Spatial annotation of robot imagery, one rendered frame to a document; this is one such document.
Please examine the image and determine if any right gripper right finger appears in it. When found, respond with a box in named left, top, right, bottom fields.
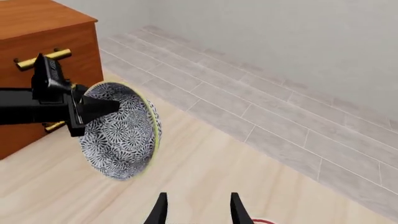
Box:
left=230, top=192, right=253, bottom=224

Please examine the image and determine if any black white patterned bowl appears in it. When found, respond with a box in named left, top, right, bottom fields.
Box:
left=77, top=81, right=164, bottom=182

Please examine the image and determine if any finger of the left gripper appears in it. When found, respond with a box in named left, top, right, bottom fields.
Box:
left=78, top=95, right=121, bottom=124

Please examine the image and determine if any white plate with red ring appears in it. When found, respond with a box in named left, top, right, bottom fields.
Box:
left=249, top=217, right=275, bottom=224

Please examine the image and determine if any wooden cabinet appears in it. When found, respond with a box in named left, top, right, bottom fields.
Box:
left=0, top=0, right=105, bottom=161

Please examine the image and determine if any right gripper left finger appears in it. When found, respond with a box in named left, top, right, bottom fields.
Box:
left=147, top=192, right=169, bottom=224

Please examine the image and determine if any long brass drawer handle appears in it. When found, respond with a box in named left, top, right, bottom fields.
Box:
left=42, top=120, right=68, bottom=133
left=13, top=48, right=73, bottom=71

